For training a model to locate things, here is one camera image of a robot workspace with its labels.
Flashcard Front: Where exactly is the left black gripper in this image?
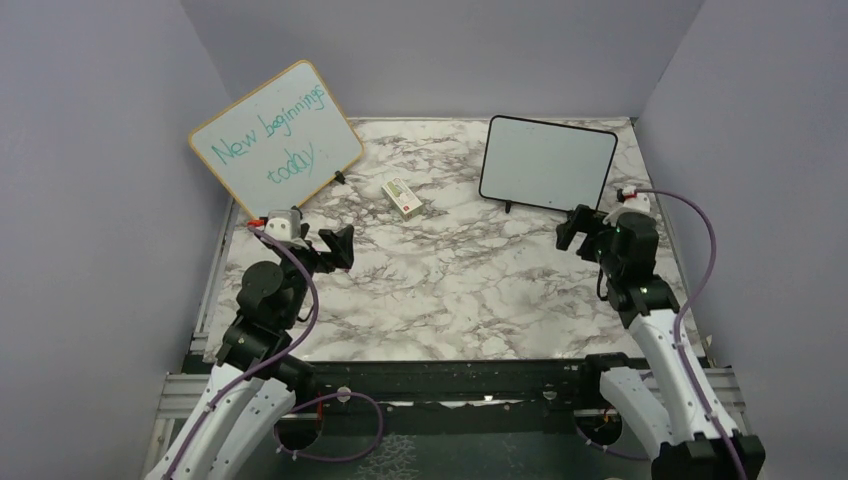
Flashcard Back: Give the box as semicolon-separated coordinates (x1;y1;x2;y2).
277;222;354;326

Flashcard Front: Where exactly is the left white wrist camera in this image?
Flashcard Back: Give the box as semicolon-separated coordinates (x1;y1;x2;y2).
264;209;302;243

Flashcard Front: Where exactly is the small green white box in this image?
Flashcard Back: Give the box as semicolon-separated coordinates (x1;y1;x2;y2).
381;178;424;221

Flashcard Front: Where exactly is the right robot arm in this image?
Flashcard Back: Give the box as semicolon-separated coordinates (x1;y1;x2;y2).
556;205;766;479

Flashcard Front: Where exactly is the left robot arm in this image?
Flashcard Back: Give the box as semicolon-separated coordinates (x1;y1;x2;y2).
146;218;354;479

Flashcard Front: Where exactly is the wood-framed whiteboard with writing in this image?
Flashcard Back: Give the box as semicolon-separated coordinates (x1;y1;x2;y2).
188;60;365;219

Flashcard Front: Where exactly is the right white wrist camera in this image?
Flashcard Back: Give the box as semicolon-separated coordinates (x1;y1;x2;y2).
603;186;651;226

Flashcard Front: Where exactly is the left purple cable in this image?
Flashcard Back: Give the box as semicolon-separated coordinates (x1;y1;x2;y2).
162;221;386;480

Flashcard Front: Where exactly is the purple cable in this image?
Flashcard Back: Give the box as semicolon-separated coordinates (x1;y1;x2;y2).
162;221;386;480
574;187;749;480

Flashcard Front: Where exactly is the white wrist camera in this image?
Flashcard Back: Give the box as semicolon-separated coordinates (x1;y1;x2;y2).
603;186;651;226
264;209;302;243

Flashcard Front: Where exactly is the black metal base rail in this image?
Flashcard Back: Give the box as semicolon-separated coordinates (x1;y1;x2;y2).
182;354;717;439

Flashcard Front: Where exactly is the black-framed whiteboard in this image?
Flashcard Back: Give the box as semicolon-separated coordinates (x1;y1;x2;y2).
478;115;618;211

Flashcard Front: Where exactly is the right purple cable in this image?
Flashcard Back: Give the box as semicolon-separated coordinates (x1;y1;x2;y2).
574;187;749;480

